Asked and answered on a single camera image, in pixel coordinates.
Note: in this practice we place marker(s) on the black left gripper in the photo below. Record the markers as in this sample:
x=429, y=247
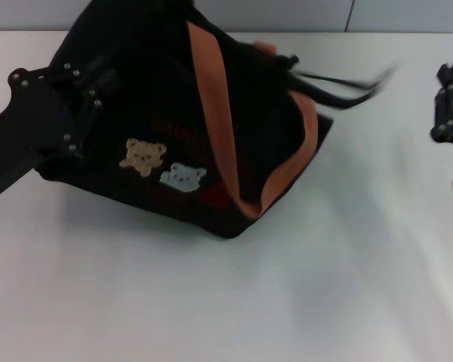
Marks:
x=30, y=124

